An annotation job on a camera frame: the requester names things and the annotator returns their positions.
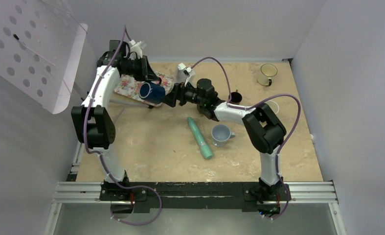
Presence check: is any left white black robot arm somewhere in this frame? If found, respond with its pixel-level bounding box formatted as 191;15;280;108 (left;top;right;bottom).
71;40;161;200

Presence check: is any light green mug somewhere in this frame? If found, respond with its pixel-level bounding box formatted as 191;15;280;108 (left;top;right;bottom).
266;100;280;115

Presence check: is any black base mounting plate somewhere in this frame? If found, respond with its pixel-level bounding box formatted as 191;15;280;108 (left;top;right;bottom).
99;181;291;215

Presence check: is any white wedge-shaped device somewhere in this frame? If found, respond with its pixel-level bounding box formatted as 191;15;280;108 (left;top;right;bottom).
175;62;193;86

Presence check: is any beige mug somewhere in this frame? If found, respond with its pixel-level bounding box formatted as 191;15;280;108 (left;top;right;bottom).
257;64;278;87

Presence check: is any white upside-down mug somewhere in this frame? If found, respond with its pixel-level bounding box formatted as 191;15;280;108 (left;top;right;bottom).
211;124;236;147

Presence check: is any white perforated panel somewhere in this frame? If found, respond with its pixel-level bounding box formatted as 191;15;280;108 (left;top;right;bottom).
0;0;88;114

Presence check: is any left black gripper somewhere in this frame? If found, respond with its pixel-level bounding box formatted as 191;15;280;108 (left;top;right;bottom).
123;55;159;82

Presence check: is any purple cable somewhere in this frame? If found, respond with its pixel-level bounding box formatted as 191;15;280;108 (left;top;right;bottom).
191;57;302;221
82;25;164;228

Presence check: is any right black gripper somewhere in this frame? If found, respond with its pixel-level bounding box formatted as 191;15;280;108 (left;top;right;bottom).
160;79;205;108

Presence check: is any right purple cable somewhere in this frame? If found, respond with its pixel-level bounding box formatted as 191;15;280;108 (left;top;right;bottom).
191;57;302;221

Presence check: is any dark blue mug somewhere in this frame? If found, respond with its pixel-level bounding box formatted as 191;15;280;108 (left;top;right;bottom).
138;82;166;104

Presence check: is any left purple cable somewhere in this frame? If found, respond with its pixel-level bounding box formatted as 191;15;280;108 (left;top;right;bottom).
82;25;164;228

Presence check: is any teal cylindrical tube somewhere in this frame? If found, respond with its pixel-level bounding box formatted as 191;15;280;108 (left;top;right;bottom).
187;117;213;159

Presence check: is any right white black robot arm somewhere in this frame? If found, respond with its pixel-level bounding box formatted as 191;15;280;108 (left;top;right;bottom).
163;78;287;199

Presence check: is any floral tray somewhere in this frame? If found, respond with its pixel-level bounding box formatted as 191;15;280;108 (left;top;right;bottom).
114;72;174;107

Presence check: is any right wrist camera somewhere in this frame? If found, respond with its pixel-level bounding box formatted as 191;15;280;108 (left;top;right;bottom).
178;63;193;86

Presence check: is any aluminium frame rail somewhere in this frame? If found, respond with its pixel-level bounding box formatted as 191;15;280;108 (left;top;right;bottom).
45;182;346;235

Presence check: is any brown striped mug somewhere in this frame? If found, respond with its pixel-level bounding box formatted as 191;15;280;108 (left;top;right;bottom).
230;90;243;105

